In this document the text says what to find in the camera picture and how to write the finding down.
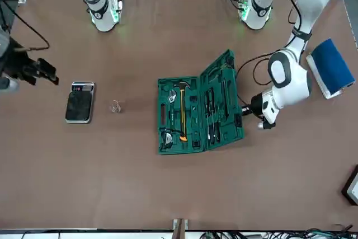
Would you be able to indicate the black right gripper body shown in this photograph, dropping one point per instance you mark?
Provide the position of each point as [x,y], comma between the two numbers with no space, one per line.
[22,65]

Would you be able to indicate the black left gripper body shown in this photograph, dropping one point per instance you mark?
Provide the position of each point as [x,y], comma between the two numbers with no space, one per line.
[256,104]

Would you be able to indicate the green plastic toolbox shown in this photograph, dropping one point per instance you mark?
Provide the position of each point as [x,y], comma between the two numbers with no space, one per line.
[193,127]

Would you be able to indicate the small clear measuring cup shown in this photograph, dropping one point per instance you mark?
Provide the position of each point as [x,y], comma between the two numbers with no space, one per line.
[115,107]

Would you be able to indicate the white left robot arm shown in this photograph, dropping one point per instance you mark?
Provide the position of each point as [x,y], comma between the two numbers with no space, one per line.
[291,82]

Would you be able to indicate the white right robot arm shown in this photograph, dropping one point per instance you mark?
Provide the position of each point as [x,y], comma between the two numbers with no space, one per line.
[100,6]

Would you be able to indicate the silver black digital scale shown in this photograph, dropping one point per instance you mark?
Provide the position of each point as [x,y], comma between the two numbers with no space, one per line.
[79,104]

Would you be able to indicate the silver adjustable wrench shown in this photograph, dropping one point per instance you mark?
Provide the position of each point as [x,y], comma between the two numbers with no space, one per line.
[171,96]

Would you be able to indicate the grey tape measure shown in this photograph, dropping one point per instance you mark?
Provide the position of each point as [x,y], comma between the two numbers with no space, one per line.
[167,138]

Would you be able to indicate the blue folded cloth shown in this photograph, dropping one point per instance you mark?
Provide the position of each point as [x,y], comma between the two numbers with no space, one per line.
[332,65]

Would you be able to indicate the white black button box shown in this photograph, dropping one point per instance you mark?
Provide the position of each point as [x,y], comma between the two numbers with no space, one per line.
[353,191]

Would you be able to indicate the small green circuit board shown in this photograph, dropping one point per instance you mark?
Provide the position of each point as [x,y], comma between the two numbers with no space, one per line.
[208,235]

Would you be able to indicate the metal table clamp bracket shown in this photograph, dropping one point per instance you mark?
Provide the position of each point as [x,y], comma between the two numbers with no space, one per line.
[180,229]

